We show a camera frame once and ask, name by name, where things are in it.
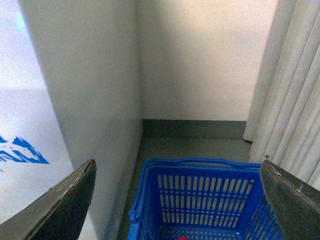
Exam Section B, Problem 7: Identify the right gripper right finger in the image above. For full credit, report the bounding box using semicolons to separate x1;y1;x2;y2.
260;160;320;240

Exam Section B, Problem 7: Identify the white blue chest freezer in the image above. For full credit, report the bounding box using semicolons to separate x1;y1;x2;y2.
0;0;142;240

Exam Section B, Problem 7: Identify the white vertical blinds curtain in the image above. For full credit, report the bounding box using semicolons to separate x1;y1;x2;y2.
243;0;320;189

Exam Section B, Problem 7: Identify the blue plastic shopping basket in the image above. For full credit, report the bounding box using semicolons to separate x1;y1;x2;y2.
127;157;285;240

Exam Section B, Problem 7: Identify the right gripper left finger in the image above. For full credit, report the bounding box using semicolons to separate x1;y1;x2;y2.
0;159;97;240

